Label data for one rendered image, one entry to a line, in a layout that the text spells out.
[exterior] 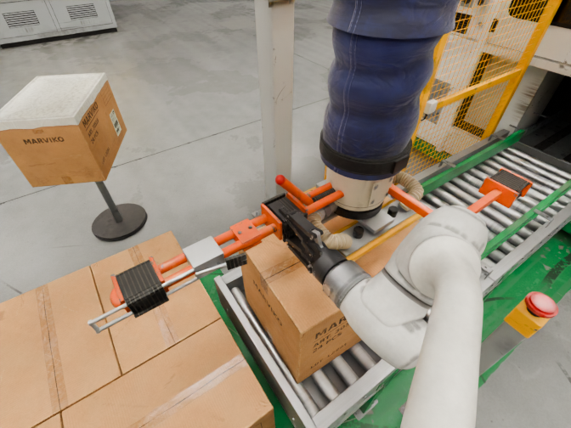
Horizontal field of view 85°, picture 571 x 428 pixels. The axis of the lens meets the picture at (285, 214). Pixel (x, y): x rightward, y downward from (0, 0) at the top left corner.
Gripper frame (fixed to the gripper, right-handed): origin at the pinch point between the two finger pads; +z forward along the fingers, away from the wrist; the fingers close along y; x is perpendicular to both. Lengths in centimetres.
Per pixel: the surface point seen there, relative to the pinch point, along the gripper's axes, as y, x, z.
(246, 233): -1.6, -10.0, -1.1
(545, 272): 121, 184, -46
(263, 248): 26.2, 2.2, 13.3
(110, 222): 118, -42, 170
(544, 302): 17, 47, -49
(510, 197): -1, 52, -29
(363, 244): 10.3, 18.0, -12.7
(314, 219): 3.5, 8.9, -2.7
